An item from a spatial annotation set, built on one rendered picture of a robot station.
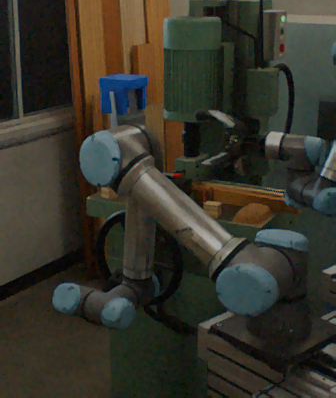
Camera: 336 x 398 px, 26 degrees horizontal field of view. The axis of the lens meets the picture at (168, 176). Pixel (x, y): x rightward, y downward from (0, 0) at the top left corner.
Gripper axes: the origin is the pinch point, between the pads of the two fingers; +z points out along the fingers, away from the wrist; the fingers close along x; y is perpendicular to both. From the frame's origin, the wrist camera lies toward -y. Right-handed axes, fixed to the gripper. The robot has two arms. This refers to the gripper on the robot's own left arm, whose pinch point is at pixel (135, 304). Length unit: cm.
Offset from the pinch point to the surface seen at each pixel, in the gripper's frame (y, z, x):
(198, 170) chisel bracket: -45.0, 19.0, -2.2
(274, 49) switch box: -91, 28, 8
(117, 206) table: -27.3, 10.7, -22.2
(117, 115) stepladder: -72, 70, -74
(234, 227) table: -29.1, 12.4, 17.8
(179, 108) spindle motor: -60, 3, -6
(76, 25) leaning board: -119, 90, -127
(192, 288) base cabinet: -8.9, 22.5, 5.0
